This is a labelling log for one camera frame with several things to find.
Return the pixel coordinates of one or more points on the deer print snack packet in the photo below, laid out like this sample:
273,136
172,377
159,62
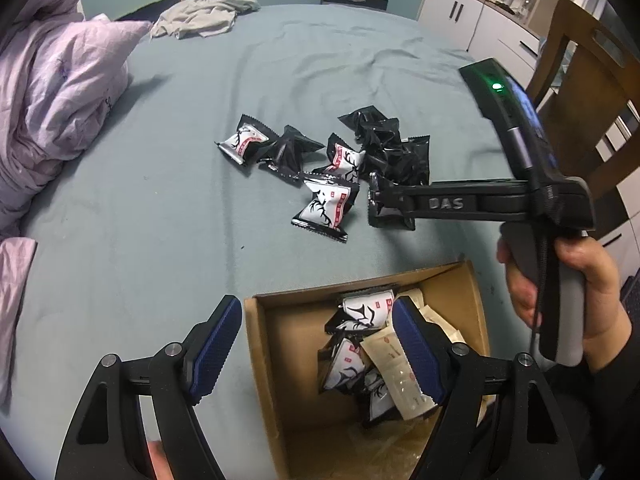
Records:
362,310
325,207
245,142
345,367
345,160
380,400

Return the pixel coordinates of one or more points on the cardboard box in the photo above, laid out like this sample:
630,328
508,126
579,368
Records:
300,360

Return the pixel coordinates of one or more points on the lilac duvet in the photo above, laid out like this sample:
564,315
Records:
60,85

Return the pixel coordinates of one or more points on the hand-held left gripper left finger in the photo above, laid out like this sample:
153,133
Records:
215,355

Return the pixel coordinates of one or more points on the wooden chair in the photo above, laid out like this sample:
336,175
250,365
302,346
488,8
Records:
585,85

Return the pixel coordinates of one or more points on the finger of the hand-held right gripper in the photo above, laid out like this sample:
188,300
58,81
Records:
385,192

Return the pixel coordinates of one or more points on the person's right forearm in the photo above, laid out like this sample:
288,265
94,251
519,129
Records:
610,400

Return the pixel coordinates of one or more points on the dark flat box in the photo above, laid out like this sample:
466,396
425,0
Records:
160,5

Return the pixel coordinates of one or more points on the person's right hand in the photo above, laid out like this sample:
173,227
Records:
600,300

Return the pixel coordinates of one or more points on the white cabinet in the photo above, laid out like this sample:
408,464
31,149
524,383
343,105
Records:
450,15

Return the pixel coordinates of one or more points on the beige sachet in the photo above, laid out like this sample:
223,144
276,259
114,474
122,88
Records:
395,360
445,330

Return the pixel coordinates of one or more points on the black snack packet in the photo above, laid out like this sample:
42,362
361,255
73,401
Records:
287,152
395,223

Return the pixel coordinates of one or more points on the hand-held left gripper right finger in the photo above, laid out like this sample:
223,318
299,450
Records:
417,355

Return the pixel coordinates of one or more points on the grey garment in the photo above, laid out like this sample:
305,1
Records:
200,15

